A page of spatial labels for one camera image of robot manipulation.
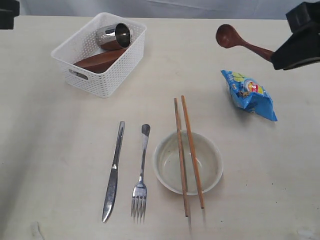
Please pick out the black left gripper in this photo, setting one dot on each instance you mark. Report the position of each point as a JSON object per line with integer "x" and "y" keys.
{"x": 9, "y": 9}

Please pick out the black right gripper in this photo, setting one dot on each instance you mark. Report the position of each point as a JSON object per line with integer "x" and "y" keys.
{"x": 302, "y": 48}

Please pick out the blue snack chip bag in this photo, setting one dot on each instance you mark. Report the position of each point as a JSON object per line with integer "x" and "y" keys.
{"x": 247, "y": 94}

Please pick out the dark spoon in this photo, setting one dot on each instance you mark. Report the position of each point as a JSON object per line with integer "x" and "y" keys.
{"x": 227, "y": 37}

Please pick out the brown wooden chopstick front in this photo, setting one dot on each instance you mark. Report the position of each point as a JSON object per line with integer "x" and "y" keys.
{"x": 193, "y": 152}

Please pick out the brown wooden chopstick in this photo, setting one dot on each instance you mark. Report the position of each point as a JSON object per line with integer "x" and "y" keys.
{"x": 181, "y": 158}
{"x": 193, "y": 152}

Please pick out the floral ceramic bowl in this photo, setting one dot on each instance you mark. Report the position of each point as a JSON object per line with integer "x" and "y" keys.
{"x": 166, "y": 163}

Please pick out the stainless steel table knife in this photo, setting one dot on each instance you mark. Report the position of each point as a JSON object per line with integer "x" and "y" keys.
{"x": 111, "y": 189}

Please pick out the stainless steel fork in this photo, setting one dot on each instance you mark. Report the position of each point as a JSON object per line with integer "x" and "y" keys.
{"x": 139, "y": 193}

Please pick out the white woven plastic basket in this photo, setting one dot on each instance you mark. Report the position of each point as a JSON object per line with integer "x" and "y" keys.
{"x": 82, "y": 44}

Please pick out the brown wooden plate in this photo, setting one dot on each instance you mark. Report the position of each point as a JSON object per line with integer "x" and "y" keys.
{"x": 99, "y": 63}

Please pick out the shiny metal cup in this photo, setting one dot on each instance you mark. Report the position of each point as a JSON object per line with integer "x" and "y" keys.
{"x": 113, "y": 37}

